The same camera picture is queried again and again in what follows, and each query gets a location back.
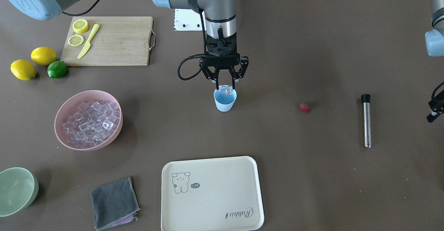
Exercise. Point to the yellow lemon near lime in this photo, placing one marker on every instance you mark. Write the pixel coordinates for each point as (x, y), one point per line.
(43, 56)

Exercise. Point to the yellow plastic knife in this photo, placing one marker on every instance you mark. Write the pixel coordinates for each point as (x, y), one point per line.
(87, 44)

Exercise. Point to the green lime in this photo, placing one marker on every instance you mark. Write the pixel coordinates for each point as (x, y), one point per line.
(57, 69)

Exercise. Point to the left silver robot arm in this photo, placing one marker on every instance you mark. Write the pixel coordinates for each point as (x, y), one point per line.
(434, 40)

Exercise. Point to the pink bowl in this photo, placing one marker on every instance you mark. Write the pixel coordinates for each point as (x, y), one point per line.
(70, 107)

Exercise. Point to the wooden cutting board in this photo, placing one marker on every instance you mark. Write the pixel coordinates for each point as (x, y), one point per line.
(120, 41)

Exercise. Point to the yellow lemon outer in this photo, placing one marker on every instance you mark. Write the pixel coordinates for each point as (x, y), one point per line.
(23, 69)

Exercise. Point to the lemon half upper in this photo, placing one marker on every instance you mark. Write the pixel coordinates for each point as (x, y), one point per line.
(80, 26)

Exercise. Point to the lemon half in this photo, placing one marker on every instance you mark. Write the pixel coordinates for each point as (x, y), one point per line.
(80, 26)
(75, 40)

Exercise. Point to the ice cubes pile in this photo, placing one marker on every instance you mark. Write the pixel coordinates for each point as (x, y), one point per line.
(93, 123)

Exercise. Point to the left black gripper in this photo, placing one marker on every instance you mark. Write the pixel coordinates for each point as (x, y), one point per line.
(435, 107)

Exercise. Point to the green bowl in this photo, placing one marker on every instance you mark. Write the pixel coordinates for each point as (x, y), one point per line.
(18, 189)

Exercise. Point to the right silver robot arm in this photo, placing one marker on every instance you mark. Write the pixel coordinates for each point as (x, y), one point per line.
(218, 23)

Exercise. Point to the steel muddler black tip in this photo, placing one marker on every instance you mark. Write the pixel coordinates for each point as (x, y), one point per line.
(365, 98)

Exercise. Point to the light blue plastic cup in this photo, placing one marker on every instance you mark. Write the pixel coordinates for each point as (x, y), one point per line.
(223, 101)

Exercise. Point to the red strawberry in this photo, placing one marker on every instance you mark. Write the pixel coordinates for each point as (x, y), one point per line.
(304, 107)

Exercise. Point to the grey folded cloth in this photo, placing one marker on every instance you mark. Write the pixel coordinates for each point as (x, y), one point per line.
(114, 204)

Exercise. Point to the clear ice cube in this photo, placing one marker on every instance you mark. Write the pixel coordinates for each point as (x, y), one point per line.
(226, 89)

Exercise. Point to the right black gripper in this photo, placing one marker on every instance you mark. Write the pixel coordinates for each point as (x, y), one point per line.
(208, 73)

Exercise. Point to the lemon half lower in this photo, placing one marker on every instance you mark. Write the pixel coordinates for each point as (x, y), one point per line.
(75, 40)

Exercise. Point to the cream rabbit tray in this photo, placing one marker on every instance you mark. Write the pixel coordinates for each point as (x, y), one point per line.
(219, 194)

